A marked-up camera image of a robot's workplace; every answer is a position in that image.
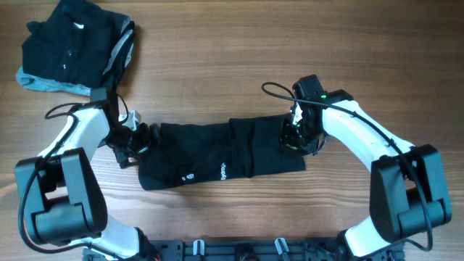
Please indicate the folded black grey-trimmed garment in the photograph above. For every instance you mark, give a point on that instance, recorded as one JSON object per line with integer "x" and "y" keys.
{"x": 120, "y": 56}

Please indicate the dark green polo shirt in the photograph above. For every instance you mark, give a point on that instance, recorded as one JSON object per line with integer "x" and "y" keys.
{"x": 239, "y": 148}

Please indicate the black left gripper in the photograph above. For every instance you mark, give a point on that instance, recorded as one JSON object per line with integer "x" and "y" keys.
{"x": 124, "y": 155}

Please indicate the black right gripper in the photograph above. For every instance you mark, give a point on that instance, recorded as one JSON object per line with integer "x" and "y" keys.
{"x": 293, "y": 135}

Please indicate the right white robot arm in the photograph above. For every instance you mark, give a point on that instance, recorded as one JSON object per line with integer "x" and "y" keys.
{"x": 408, "y": 188}

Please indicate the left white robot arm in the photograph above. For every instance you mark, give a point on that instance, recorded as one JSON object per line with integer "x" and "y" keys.
{"x": 61, "y": 204}

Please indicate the folded black polo shirt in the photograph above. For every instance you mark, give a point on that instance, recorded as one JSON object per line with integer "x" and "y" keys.
{"x": 74, "y": 44}

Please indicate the folded light blue garment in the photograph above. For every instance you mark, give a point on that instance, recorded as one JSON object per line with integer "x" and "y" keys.
{"x": 36, "y": 83}

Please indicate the grey clip on base rail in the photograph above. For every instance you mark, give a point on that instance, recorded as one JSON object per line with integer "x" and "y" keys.
{"x": 198, "y": 248}

